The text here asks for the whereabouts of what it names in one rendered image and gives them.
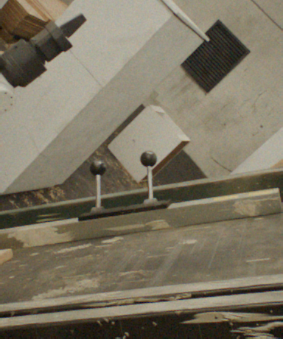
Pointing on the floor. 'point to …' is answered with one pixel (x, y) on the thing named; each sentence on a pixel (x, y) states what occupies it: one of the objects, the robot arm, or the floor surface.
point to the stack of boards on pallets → (27, 15)
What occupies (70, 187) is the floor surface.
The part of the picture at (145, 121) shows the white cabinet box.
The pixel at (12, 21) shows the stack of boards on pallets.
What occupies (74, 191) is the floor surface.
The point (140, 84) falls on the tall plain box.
